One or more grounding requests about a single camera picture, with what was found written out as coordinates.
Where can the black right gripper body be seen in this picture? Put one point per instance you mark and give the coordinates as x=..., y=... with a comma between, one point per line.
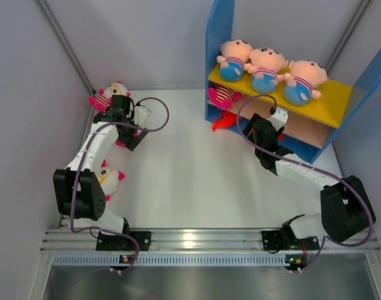
x=250, y=127

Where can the pink doll plush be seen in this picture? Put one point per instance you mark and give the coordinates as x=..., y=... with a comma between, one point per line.
x=302, y=81
x=233, y=57
x=264, y=67

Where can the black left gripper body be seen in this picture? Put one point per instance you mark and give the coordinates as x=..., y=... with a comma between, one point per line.
x=127, y=137

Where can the white pink plush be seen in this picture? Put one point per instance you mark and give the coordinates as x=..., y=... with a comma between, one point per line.
x=109, y=178
x=120, y=144
x=103, y=100

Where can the white slotted cable duct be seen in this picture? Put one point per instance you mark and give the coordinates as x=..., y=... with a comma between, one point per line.
x=121, y=260

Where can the red shark plush on shelf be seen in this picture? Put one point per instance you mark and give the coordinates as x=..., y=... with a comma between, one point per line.
x=225, y=120

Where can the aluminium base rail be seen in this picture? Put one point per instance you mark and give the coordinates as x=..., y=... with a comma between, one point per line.
x=164, y=241

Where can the blue toy shelf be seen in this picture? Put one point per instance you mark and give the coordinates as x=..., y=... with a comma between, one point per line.
x=308, y=129

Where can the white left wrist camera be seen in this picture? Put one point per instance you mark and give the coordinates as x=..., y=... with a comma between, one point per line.
x=141, y=113

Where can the striped pink plush on shelf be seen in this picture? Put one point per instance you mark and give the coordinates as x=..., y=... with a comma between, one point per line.
x=223, y=97

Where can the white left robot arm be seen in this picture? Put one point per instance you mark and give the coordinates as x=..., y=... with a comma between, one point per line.
x=78, y=189

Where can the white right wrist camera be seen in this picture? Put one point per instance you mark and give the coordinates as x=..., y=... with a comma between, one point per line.
x=279, y=118

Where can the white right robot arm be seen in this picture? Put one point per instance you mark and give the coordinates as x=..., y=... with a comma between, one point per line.
x=345, y=208

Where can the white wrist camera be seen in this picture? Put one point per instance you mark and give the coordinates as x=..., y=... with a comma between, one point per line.
x=141, y=113
x=279, y=118

